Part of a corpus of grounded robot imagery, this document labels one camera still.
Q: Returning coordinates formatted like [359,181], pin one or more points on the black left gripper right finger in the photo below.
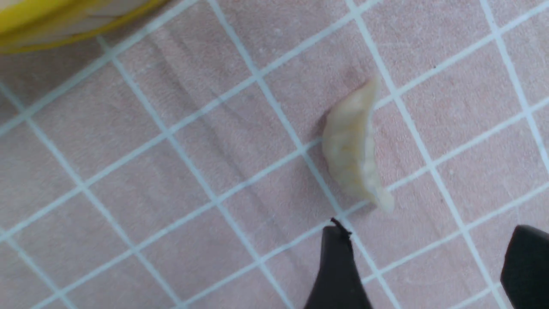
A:
[525,274]

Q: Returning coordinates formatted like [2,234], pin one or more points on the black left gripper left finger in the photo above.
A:
[338,284]

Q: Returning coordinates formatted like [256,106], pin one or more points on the cream white dumpling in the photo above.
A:
[349,147]

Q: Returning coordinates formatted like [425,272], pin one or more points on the pink grid tablecloth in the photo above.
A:
[176,162]

